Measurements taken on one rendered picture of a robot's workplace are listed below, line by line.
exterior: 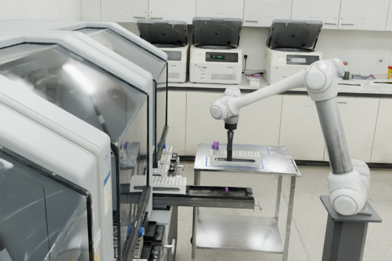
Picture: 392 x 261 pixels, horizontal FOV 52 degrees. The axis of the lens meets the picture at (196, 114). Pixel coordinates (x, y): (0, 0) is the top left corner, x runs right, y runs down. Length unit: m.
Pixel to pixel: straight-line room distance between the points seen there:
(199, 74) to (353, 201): 2.61
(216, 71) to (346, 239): 2.43
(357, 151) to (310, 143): 0.54
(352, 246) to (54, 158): 1.89
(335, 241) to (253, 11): 2.80
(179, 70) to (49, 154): 3.49
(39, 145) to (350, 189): 1.55
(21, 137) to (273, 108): 3.73
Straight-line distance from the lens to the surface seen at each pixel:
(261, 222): 2.96
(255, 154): 2.49
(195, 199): 2.09
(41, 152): 0.85
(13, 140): 0.86
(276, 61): 4.35
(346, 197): 2.06
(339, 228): 2.38
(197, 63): 4.26
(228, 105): 2.17
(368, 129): 4.76
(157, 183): 2.10
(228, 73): 4.29
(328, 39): 5.06
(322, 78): 1.92
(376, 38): 5.25
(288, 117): 4.47
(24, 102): 1.01
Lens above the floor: 1.78
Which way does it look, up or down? 16 degrees down
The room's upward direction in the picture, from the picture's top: 2 degrees clockwise
